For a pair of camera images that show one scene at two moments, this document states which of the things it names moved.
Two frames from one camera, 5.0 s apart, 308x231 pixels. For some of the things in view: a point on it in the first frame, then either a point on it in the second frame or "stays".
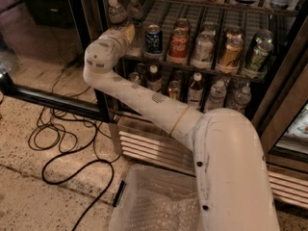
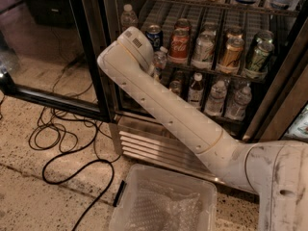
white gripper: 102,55 -> 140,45
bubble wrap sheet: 156,206 stays
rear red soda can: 181,22 stays
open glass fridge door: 44,30 stays
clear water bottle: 115,12 -> 160,62
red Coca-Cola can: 178,45 stays
